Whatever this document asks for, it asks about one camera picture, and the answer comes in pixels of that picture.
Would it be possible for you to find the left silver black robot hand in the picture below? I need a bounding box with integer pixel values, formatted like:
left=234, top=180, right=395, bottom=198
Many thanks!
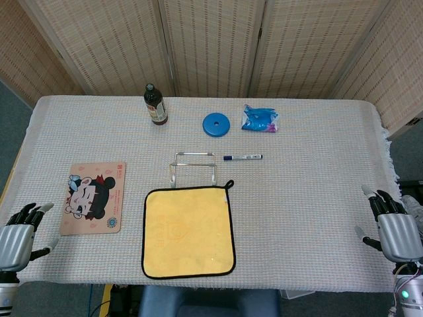
left=0, top=202, right=59, bottom=273

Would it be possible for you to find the bamboo folding screen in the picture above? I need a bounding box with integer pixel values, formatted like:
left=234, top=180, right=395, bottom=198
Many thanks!
left=0, top=0, right=423, bottom=139

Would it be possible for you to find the metal wire rack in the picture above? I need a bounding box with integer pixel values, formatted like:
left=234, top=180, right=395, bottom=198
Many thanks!
left=169, top=151, right=219, bottom=189

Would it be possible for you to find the blue plastic packet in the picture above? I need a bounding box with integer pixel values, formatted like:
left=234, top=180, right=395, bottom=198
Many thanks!
left=240, top=103, right=282, bottom=134

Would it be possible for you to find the blue capped marker pen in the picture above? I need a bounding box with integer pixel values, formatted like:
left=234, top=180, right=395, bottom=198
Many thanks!
left=223, top=153, right=264, bottom=162

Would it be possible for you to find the dark sauce bottle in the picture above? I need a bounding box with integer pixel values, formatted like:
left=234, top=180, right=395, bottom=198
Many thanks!
left=143, top=83, right=169, bottom=126

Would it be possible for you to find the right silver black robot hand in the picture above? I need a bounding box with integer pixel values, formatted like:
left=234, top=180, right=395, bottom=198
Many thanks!
left=354, top=184, right=423, bottom=264

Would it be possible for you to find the yellow and black towel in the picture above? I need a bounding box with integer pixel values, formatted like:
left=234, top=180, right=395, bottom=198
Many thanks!
left=141, top=179, right=236, bottom=280

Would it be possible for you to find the thin blue cable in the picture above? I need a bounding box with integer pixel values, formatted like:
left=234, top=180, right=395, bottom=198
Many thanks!
left=86, top=284, right=96, bottom=317

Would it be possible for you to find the blue round disc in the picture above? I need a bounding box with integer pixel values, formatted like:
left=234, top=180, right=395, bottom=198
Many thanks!
left=202, top=112, right=233, bottom=138

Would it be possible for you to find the white woven tablecloth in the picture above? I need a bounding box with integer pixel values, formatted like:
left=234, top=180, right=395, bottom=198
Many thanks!
left=0, top=94, right=403, bottom=293

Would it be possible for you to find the cartoon print mouse pad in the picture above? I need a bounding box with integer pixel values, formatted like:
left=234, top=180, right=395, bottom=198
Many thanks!
left=59, top=160, right=128, bottom=236

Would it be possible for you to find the blue padded seat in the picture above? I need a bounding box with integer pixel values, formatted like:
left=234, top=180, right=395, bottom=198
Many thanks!
left=137, top=285, right=282, bottom=317

